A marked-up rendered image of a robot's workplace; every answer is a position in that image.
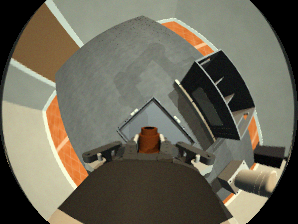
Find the brown glass bottle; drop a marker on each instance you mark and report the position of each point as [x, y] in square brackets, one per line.
[149, 140]

